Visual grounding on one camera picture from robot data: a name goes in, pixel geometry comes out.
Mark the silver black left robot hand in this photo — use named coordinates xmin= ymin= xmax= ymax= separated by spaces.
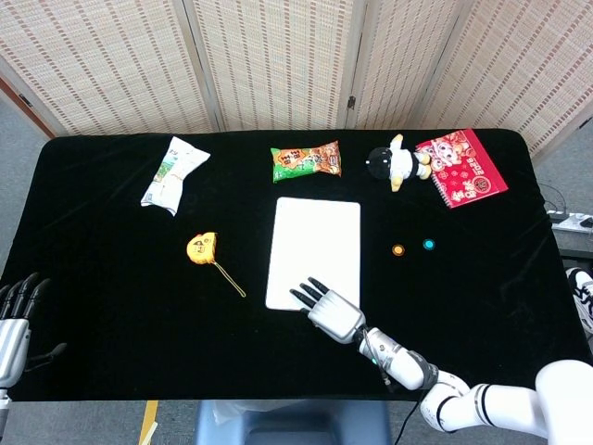
xmin=0 ymin=272 xmax=69 ymax=390

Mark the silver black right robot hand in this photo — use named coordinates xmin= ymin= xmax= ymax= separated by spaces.
xmin=289 ymin=276 xmax=367 ymax=345

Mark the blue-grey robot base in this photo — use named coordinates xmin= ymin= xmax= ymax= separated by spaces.
xmin=194 ymin=399 xmax=405 ymax=445

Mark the white rectangular board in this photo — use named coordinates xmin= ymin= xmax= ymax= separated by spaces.
xmin=264 ymin=197 xmax=362 ymax=312

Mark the black velvet tablecloth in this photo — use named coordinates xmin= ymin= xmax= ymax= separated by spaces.
xmin=0 ymin=128 xmax=593 ymax=402

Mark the yellow tape measure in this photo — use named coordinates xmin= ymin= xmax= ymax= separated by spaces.
xmin=185 ymin=231 xmax=247 ymax=299

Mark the yellow tape strip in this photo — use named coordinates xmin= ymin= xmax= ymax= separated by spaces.
xmin=138 ymin=400 xmax=159 ymax=445

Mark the green orange snack bag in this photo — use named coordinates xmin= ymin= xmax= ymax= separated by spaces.
xmin=270 ymin=140 xmax=343 ymax=184

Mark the black white plush toy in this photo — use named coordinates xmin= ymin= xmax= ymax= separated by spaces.
xmin=364 ymin=133 xmax=433 ymax=194

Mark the red spiral notebook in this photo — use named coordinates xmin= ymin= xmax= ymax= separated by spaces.
xmin=414 ymin=128 xmax=510 ymax=210

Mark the white snack packet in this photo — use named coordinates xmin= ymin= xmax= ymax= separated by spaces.
xmin=140 ymin=135 xmax=211 ymax=218

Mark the black white sneaker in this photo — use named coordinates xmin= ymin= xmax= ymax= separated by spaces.
xmin=565 ymin=267 xmax=593 ymax=335

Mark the white power strip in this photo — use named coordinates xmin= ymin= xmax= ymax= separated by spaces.
xmin=546 ymin=210 xmax=593 ymax=235

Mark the woven bamboo folding screen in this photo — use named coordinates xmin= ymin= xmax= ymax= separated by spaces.
xmin=0 ymin=0 xmax=593 ymax=161

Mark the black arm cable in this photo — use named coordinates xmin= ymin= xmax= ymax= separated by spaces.
xmin=361 ymin=329 xmax=422 ymax=445

